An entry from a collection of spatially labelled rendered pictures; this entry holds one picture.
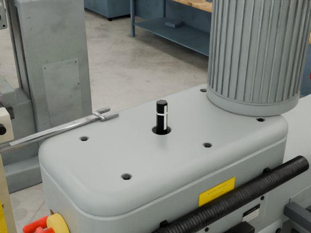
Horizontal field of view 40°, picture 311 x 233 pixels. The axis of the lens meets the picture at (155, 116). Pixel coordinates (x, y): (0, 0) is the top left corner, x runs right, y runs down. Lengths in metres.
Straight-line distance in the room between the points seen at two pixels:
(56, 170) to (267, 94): 0.43
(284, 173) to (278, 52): 0.24
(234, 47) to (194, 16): 6.39
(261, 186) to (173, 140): 0.19
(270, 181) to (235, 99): 0.18
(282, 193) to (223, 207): 0.29
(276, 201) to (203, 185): 0.31
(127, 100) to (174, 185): 4.47
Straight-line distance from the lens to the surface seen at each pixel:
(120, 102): 5.12
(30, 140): 0.81
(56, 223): 0.78
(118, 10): 8.31
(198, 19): 7.16
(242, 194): 0.82
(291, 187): 1.06
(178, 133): 0.81
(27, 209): 3.66
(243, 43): 0.84
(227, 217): 0.90
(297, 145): 1.07
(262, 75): 0.85
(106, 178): 0.70
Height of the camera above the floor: 2.31
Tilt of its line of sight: 29 degrees down
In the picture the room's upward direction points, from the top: straight up
